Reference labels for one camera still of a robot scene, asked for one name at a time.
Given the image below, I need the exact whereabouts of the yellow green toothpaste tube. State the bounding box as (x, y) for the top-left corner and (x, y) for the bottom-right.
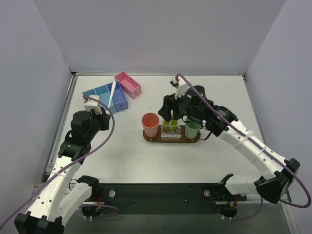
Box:
(163, 120), (170, 132)
(171, 119), (178, 132)

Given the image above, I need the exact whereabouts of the green plastic cup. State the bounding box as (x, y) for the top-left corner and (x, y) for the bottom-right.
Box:
(184, 122), (201, 139)

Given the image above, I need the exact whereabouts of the clear textured plastic box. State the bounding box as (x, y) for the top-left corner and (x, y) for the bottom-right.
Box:
(160, 119), (182, 141)

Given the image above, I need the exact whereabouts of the pink plastic cup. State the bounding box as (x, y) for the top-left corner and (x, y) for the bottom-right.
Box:
(141, 113), (159, 137)

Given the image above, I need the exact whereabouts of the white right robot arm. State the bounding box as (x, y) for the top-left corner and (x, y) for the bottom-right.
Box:
(158, 85), (300, 204)

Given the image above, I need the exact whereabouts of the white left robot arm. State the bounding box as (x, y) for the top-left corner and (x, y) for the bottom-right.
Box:
(14, 108), (115, 234)

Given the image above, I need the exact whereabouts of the white toothbrush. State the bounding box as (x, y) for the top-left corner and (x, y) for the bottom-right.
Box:
(108, 81), (116, 107)

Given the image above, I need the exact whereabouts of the oval wooden tray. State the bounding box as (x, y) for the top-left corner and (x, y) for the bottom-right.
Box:
(142, 125), (201, 144)

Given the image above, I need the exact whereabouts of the blue compartment organizer box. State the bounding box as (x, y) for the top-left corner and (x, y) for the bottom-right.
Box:
(82, 81), (129, 113)

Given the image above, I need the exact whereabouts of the pink drawer box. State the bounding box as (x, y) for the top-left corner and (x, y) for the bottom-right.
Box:
(115, 72), (141, 99)

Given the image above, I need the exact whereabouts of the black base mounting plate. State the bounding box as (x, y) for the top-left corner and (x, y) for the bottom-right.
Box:
(85, 183), (247, 215)

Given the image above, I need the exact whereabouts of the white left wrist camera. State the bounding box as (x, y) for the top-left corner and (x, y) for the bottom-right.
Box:
(82, 95), (102, 115)

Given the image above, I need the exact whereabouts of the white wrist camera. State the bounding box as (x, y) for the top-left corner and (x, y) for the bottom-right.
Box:
(170, 76), (189, 99)
(82, 95), (102, 115)

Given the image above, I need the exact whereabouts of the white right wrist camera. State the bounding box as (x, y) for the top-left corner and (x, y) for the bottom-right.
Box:
(170, 76), (189, 99)

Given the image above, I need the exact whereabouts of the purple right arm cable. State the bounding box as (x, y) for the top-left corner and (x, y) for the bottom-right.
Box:
(176, 73), (310, 221)

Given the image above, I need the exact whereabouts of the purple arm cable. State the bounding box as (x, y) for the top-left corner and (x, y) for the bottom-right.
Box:
(0, 96), (117, 227)
(176, 73), (310, 221)

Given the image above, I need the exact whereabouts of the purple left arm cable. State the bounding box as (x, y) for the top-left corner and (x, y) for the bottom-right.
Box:
(0, 96), (117, 227)

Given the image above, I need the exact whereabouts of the aluminium frame rail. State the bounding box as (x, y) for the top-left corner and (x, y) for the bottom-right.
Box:
(280, 190), (292, 203)

